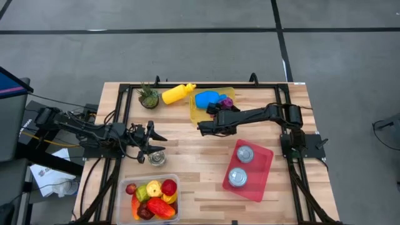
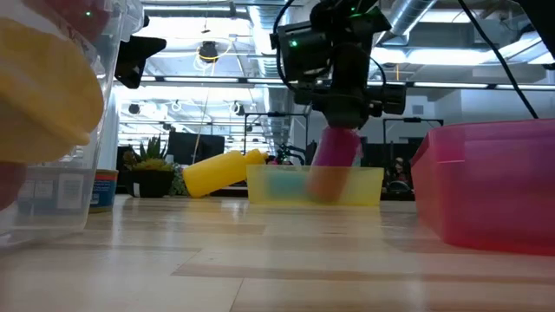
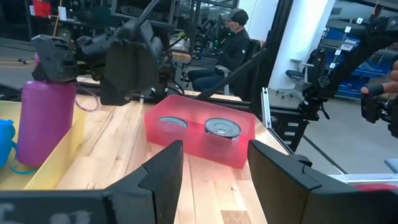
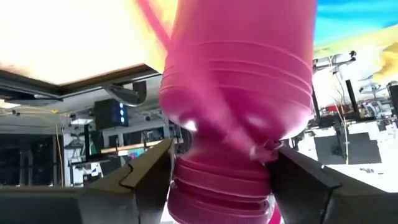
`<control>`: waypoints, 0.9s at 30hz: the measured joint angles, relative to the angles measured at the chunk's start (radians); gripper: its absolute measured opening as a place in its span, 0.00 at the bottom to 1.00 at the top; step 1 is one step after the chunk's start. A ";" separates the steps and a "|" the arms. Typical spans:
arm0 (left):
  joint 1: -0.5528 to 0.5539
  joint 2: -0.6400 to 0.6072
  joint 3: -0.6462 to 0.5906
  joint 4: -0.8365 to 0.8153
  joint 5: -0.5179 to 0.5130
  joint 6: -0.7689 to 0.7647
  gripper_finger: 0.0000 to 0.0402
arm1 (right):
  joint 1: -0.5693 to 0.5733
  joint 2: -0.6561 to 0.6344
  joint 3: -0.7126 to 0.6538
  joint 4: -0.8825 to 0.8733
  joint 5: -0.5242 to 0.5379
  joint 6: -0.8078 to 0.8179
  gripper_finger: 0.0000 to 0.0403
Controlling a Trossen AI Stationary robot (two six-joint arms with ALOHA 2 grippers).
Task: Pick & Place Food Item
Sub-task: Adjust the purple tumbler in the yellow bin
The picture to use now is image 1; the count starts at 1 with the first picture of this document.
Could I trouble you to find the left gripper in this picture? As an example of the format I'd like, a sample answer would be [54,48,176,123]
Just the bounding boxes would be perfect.
[126,121,168,164]

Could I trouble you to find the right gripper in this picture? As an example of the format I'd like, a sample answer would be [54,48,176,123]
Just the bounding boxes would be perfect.
[197,102,241,138]

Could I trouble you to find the purple plastic bottle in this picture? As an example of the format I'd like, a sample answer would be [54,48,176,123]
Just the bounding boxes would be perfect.
[218,96,234,110]

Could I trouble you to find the silver tin can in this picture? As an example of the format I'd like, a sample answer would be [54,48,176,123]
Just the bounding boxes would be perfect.
[147,150,167,167]
[236,145,255,164]
[227,167,249,188]

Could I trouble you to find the blue plastic bottle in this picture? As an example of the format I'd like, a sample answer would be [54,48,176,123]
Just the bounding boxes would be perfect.
[194,90,228,109]

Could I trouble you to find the yellow translucent plastic bin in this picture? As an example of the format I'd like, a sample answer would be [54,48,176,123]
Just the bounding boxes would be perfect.
[189,86,236,126]

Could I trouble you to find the red toy apple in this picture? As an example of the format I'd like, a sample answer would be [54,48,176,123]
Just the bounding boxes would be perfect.
[161,179,178,197]

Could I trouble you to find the yellow plastic bottle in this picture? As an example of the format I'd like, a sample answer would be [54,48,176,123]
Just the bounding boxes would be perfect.
[161,82,197,106]

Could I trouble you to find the clear plastic bin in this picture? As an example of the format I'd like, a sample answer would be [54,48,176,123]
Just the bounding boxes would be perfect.
[116,174,182,225]

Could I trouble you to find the dark maroon toy fruit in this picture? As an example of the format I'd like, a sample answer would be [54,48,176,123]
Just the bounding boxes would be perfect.
[137,202,156,221]

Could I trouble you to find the pink translucent plastic bin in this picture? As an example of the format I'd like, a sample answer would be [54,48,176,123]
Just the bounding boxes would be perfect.
[222,139,275,203]

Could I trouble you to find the potted succulent plant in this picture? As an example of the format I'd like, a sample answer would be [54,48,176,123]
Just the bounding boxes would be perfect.
[136,82,161,110]

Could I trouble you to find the clear plastic cup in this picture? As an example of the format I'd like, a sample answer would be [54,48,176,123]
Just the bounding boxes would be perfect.
[51,177,79,198]

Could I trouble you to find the black stand beam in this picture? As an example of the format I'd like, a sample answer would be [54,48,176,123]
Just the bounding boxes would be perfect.
[15,142,84,176]

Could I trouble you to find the white paper sheets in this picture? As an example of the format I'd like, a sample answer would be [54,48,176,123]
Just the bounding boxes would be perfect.
[29,147,79,198]

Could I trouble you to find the black case with white lettering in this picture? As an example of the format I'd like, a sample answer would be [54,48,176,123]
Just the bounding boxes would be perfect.
[18,100,59,146]

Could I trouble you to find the grey furniture panel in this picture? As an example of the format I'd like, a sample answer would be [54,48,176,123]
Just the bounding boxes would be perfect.
[0,77,32,225]

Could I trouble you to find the monitor with blue screen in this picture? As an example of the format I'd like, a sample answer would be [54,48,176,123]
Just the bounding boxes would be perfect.
[0,66,34,99]

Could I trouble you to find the black rounded device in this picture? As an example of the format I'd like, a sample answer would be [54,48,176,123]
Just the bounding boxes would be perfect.
[0,202,16,225]

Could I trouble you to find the grey stand leg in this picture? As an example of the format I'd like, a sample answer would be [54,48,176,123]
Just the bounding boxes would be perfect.
[382,112,400,128]

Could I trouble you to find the black metal table frame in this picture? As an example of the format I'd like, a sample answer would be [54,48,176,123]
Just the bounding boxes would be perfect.
[74,81,343,225]

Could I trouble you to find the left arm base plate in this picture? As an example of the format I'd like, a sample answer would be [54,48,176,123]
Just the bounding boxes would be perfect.
[82,145,128,159]

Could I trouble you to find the thick black cable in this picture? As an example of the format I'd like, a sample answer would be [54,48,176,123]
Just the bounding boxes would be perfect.
[79,157,104,219]

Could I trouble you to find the yellow cable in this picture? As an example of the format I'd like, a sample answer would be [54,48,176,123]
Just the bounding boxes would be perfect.
[21,130,79,148]

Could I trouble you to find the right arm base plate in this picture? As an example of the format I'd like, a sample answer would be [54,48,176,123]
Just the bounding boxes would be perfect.
[280,133,326,159]

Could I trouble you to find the thin black cable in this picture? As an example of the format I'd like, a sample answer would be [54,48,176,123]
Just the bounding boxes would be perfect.
[27,92,99,111]

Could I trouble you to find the black floor cable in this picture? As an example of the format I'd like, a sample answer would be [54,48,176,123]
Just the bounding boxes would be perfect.
[371,119,400,153]

